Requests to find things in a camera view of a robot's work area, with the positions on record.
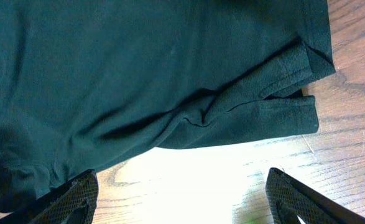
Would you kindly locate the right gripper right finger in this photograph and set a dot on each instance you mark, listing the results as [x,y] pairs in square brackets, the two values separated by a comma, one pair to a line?
[291,201]

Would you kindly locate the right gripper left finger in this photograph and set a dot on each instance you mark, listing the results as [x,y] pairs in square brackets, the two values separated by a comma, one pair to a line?
[74,202]

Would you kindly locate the black polo shirt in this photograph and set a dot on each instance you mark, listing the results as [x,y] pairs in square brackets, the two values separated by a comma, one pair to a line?
[89,84]

